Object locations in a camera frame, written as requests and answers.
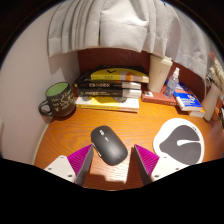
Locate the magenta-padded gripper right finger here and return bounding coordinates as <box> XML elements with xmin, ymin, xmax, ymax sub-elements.
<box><xmin>133</xmin><ymin>144</ymin><xmax>183</xmax><ymax>184</ymax></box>

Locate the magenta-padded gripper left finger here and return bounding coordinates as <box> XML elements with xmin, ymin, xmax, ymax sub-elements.
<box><xmin>44</xmin><ymin>143</ymin><xmax>94</xmax><ymax>187</ymax></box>

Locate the dark grey computer mouse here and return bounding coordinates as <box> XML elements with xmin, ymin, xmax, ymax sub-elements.
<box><xmin>90</xmin><ymin>125</ymin><xmax>129</xmax><ymax>167</ymax></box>

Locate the white and grey mouse pad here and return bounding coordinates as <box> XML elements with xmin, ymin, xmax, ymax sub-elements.
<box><xmin>152</xmin><ymin>117</ymin><xmax>205</xmax><ymax>166</ymax></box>

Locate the orange book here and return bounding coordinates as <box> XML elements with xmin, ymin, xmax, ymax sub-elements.
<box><xmin>186</xmin><ymin>106</ymin><xmax>206</xmax><ymax>119</ymax></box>

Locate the dark mug with green inside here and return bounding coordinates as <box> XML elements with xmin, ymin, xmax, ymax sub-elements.
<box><xmin>38</xmin><ymin>81</ymin><xmax>77</xmax><ymax>119</ymax></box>

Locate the red-brown book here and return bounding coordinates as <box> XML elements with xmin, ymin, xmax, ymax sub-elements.
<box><xmin>141</xmin><ymin>84</ymin><xmax>179</xmax><ymax>107</ymax></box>

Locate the blue book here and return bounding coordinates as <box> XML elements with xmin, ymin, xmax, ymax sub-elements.
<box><xmin>173</xmin><ymin>83</ymin><xmax>204</xmax><ymax>113</ymax></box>

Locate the yellow and white book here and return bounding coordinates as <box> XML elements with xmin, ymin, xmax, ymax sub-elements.
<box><xmin>75</xmin><ymin>96</ymin><xmax>140</xmax><ymax>113</ymax></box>

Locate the white jug vase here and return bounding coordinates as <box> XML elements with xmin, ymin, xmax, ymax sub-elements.
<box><xmin>201</xmin><ymin>77</ymin><xmax>223</xmax><ymax>122</ymax></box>

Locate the clear spray bottle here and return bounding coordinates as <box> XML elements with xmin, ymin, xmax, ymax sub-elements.
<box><xmin>163</xmin><ymin>67</ymin><xmax>181</xmax><ymax>99</ymax></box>

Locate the cream tumbler cup with lid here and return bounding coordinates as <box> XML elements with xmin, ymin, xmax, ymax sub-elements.
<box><xmin>147</xmin><ymin>54</ymin><xmax>174</xmax><ymax>94</ymax></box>

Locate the white curtain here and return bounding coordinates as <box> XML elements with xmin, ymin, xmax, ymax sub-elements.
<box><xmin>47</xmin><ymin>0</ymin><xmax>214</xmax><ymax>81</ymax></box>

